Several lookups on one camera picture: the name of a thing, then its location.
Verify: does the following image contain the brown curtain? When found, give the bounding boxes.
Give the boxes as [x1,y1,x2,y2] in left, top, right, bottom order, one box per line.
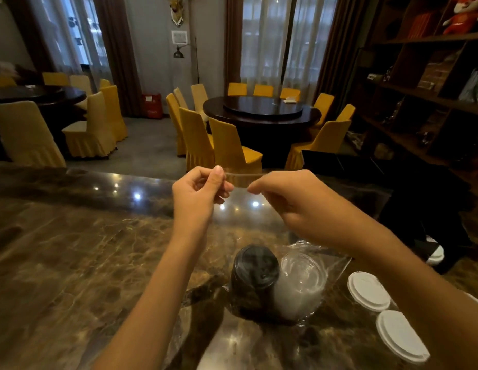
[6,0,56,75]
[313,0,372,114]
[223,0,244,95]
[92,0,144,118]

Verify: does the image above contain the brick pattern box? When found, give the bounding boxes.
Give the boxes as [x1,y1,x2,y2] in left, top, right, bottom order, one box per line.
[417,61,456,91]

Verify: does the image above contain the dark round turntable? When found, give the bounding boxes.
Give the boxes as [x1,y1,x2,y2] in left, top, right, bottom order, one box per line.
[223,95,304,121]

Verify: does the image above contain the red plush toy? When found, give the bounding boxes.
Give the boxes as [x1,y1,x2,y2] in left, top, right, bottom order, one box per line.
[442,0,478,36]

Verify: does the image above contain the clear plastic bag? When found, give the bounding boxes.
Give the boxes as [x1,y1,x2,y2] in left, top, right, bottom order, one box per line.
[223,171,352,329]

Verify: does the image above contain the white lidded paper cup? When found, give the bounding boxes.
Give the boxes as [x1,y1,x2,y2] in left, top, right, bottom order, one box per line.
[425,235,445,266]
[347,271,392,313]
[375,310,431,365]

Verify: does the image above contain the red floor box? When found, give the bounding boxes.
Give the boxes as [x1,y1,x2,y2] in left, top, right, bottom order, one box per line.
[142,92,164,120]

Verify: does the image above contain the clear cup with clear lid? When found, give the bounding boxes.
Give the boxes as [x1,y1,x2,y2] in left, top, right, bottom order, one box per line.
[273,252,327,322]

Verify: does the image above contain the dark round dining table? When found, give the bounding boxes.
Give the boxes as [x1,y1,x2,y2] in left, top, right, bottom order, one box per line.
[0,85,88,160]
[203,95,322,169]

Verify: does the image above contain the person's left hand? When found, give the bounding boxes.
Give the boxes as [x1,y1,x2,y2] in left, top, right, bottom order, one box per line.
[171,165,235,237]

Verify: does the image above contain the person's right hand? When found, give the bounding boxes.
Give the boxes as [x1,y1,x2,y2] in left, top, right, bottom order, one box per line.
[247,169,366,255]

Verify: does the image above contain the deer head wall mount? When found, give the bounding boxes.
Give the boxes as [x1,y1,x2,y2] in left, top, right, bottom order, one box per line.
[168,0,187,27]

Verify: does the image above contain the orange books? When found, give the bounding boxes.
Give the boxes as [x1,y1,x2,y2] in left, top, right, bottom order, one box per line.
[407,11,434,40]

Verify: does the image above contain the dark wooden shelf unit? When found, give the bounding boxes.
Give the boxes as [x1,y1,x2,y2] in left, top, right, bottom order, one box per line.
[353,0,478,185]

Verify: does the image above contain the person's right forearm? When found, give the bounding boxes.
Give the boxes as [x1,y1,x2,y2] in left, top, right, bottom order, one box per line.
[339,217,478,370]

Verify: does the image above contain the group of yellow covered chairs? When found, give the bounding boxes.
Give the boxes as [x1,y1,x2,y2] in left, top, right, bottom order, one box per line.
[165,82,357,174]
[0,72,129,168]

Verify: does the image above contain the black cup with black lid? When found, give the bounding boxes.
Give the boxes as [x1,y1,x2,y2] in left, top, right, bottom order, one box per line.
[229,244,281,324]

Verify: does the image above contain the white sheer curtain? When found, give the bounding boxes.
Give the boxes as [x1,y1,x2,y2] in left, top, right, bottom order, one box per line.
[26,0,113,89]
[240,0,339,102]

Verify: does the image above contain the person's left forearm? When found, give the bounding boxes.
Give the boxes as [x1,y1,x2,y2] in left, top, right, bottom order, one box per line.
[92,227,209,370]

